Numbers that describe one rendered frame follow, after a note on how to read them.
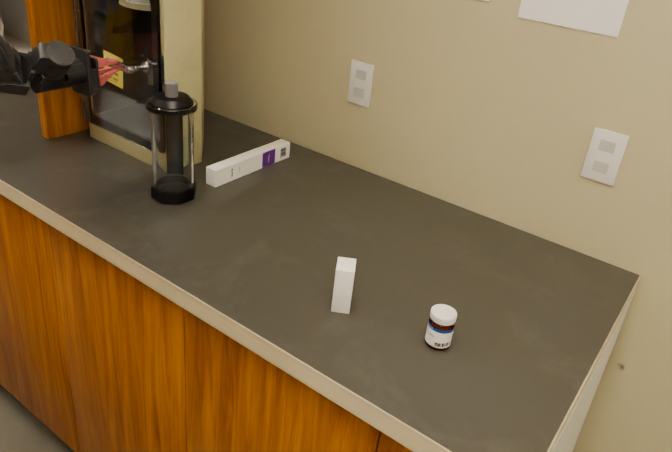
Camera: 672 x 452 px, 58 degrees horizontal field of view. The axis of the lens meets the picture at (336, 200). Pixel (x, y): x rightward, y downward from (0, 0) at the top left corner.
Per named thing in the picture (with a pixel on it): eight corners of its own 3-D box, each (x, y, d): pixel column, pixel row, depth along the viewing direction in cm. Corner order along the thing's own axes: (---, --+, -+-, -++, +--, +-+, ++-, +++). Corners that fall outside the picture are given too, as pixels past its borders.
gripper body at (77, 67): (93, 50, 131) (61, 55, 126) (97, 96, 136) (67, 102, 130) (75, 44, 135) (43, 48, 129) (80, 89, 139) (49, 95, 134)
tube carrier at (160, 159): (178, 176, 149) (176, 91, 139) (207, 191, 143) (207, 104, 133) (140, 188, 141) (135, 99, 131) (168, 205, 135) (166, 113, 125)
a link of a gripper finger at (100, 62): (126, 54, 138) (89, 60, 131) (128, 84, 142) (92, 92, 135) (107, 47, 142) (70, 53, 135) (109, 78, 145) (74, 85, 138)
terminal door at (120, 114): (89, 120, 165) (75, -38, 146) (163, 155, 150) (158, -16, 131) (86, 121, 164) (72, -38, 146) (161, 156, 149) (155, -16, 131)
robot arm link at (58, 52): (-9, 54, 124) (-5, 91, 122) (8, 22, 116) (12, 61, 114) (53, 65, 132) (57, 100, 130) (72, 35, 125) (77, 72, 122)
